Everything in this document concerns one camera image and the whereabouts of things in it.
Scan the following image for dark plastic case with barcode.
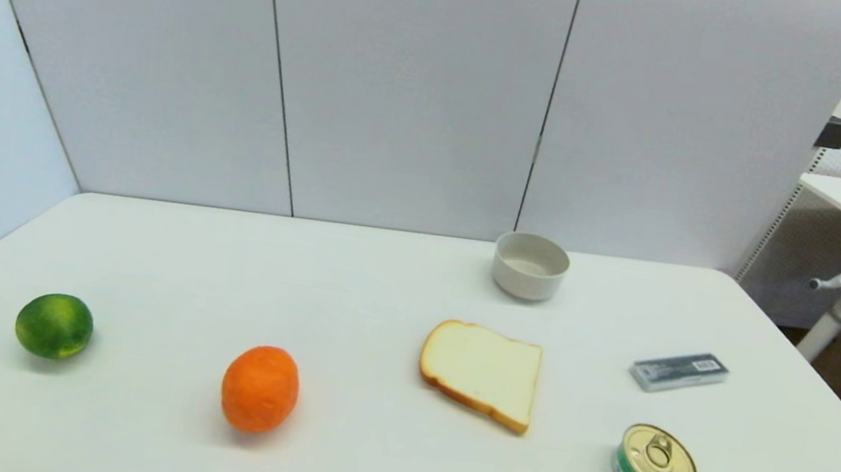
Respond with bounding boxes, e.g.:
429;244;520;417
627;343;732;403

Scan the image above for small grey bowl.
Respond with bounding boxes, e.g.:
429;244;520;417
488;228;574;306

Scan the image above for white bread slice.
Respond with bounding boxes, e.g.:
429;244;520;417
411;315;547;438

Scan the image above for orange fruit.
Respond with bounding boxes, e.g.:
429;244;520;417
216;340;305;439

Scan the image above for tin can with pull tab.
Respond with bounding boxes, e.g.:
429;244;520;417
610;419;704;472

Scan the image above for green lime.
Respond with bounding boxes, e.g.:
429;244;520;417
11;288;97;365

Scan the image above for black clip on pegboard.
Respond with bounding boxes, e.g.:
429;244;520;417
813;114;841;152

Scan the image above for white crank handle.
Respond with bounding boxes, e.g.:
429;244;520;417
809;265;841;294

